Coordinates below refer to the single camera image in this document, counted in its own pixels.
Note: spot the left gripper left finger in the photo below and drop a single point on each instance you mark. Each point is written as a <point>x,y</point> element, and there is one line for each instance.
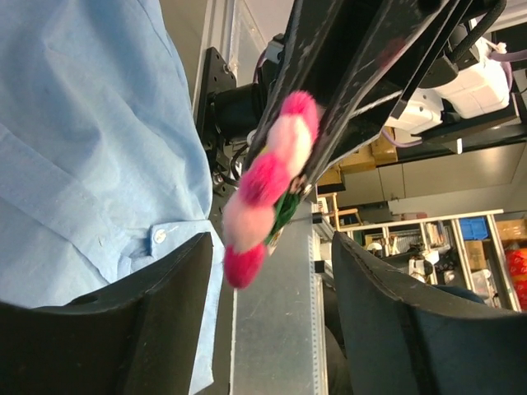
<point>138,335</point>

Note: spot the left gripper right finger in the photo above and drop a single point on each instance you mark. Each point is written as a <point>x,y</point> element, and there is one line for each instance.
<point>403,336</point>

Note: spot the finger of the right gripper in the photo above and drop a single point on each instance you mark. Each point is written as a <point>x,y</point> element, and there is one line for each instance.
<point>332,51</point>
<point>415,32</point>

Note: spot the pink flower brooch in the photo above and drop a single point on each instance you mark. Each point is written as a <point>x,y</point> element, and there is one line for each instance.
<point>251,212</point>

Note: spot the light blue button shirt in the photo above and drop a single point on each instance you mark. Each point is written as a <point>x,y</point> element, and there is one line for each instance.
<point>102,169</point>

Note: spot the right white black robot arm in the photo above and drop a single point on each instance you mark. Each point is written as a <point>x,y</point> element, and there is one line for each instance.
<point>228,113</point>

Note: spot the background storage shelving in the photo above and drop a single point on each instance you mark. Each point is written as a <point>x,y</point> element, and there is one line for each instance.
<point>481,251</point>

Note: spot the grey slotted cable duct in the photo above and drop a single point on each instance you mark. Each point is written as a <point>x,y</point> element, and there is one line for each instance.
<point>317,315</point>

